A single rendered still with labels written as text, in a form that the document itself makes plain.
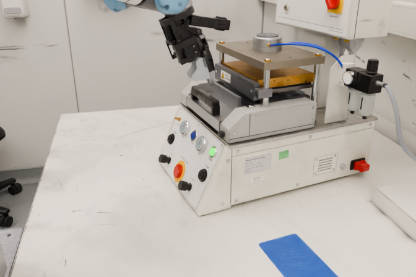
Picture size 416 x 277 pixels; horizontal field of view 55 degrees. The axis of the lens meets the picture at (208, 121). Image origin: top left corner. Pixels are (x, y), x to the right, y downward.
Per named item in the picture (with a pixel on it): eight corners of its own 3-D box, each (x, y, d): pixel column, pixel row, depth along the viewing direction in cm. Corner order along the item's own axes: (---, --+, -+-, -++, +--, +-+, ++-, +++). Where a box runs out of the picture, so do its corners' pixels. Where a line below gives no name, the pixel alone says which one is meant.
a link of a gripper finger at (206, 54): (203, 69, 103) (192, 39, 99) (209, 67, 104) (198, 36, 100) (211, 73, 99) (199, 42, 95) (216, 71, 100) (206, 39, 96)
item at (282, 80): (270, 69, 124) (272, 39, 121) (316, 89, 105) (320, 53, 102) (221, 75, 118) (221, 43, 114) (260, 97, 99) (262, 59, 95)
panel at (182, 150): (158, 161, 124) (181, 106, 121) (195, 212, 99) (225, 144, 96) (153, 159, 123) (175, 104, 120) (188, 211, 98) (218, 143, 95)
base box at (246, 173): (297, 132, 146) (301, 87, 140) (375, 179, 115) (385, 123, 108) (157, 159, 126) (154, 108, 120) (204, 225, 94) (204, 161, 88)
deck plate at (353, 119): (301, 86, 141) (302, 84, 140) (377, 120, 111) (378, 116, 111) (179, 104, 123) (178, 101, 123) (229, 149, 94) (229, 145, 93)
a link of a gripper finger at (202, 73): (195, 93, 105) (184, 61, 100) (215, 83, 106) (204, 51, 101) (200, 96, 102) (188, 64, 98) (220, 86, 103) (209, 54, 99)
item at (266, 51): (283, 65, 129) (286, 24, 125) (351, 91, 103) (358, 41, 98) (215, 73, 120) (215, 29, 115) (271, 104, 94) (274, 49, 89)
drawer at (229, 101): (272, 94, 129) (273, 71, 126) (315, 117, 110) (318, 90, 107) (186, 107, 117) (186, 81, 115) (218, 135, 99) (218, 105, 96)
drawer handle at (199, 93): (197, 98, 114) (197, 84, 112) (220, 115, 101) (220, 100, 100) (190, 99, 113) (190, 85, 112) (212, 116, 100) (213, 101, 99)
